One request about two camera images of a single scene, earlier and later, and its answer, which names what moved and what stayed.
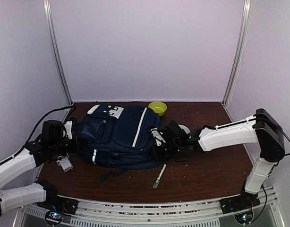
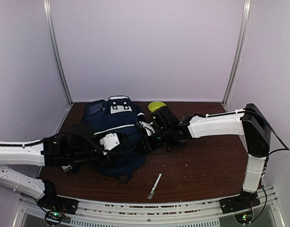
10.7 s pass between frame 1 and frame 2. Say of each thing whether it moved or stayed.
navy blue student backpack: moved
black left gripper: moved
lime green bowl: stayed
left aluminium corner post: stayed
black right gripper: moved
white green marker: moved
